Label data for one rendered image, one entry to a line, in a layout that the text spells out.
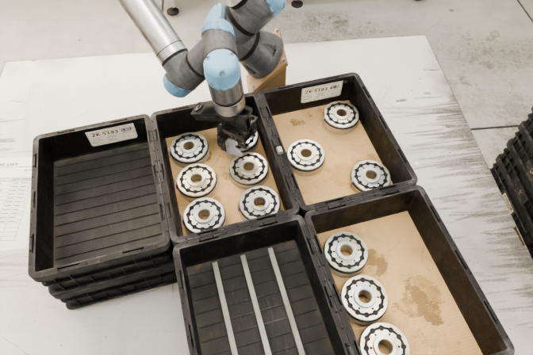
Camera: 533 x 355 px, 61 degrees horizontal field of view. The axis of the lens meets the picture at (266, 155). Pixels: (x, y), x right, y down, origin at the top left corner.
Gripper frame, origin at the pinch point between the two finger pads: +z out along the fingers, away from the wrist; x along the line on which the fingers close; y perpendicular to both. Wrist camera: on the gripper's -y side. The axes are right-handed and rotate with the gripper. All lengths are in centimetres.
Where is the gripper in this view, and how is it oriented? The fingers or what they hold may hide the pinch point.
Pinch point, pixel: (232, 145)
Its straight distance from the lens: 124.1
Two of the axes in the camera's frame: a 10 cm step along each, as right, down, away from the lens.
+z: 0.6, 5.0, 8.7
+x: 4.8, -7.7, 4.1
